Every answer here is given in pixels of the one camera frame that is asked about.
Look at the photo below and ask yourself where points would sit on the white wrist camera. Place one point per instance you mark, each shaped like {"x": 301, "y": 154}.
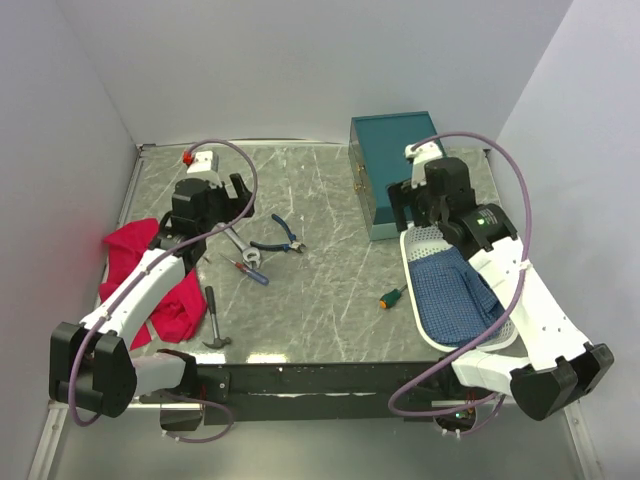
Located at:
{"x": 204, "y": 167}
{"x": 418, "y": 157}

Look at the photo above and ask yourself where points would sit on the green orange stubby screwdriver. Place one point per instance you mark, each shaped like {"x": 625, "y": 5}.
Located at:
{"x": 390, "y": 299}

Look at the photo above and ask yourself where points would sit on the aluminium frame rail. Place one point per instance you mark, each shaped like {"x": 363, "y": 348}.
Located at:
{"x": 49, "y": 441}

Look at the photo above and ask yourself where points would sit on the blue red screwdriver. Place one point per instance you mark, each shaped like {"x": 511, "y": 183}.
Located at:
{"x": 249, "y": 272}

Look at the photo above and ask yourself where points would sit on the teal tool box with drawer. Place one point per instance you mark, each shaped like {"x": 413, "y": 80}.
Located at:
{"x": 376, "y": 155}

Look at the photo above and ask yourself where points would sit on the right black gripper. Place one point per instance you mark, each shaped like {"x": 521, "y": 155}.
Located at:
{"x": 401, "y": 196}

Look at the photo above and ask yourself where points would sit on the black handled adjustable wrench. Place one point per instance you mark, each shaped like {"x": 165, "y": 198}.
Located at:
{"x": 252, "y": 257}

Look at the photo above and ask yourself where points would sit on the white plastic basket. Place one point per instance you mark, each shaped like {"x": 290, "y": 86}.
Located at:
{"x": 418, "y": 242}

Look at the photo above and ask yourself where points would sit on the red cloth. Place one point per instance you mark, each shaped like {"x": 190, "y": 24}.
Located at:
{"x": 178, "y": 315}

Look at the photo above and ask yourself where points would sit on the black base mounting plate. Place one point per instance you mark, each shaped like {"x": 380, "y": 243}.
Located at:
{"x": 277, "y": 392}

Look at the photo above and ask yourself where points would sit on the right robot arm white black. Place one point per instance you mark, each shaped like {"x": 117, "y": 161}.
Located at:
{"x": 562, "y": 365}

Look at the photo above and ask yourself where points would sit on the black handled claw hammer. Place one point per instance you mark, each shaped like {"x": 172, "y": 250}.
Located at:
{"x": 218, "y": 342}

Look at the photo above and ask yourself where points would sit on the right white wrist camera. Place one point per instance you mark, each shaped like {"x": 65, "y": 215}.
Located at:
{"x": 418, "y": 157}

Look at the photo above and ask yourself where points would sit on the silver combination wrench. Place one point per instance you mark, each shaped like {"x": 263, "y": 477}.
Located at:
{"x": 236, "y": 239}

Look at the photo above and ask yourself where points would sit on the blue checkered cloth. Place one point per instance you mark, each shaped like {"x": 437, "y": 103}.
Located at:
{"x": 454, "y": 302}

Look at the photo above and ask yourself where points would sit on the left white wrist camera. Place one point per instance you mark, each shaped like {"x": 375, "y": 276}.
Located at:
{"x": 204, "y": 167}

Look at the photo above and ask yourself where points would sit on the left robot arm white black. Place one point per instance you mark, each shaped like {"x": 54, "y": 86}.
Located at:
{"x": 90, "y": 365}

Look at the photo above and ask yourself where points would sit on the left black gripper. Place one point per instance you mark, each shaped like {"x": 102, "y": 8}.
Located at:
{"x": 234, "y": 207}

